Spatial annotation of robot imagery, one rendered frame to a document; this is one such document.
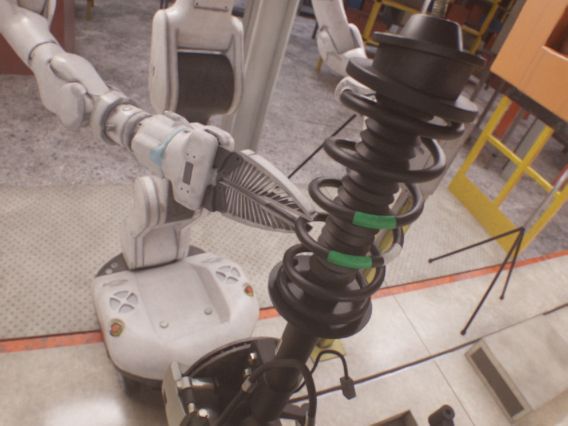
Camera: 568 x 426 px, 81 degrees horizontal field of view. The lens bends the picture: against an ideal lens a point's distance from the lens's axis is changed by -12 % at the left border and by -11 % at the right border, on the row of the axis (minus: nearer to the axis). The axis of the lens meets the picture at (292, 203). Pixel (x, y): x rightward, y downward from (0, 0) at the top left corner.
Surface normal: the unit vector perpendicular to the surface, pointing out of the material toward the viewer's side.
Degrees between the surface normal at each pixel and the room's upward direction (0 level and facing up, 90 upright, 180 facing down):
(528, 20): 90
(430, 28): 62
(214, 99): 93
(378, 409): 0
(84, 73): 21
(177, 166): 74
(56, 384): 0
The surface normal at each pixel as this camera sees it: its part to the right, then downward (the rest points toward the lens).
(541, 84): -0.90, 0.03
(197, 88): 0.57, 0.39
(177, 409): -0.70, -0.24
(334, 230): -0.39, -0.41
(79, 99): -0.09, 0.18
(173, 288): 0.28, -0.75
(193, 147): -0.37, 0.19
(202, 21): 0.46, 0.75
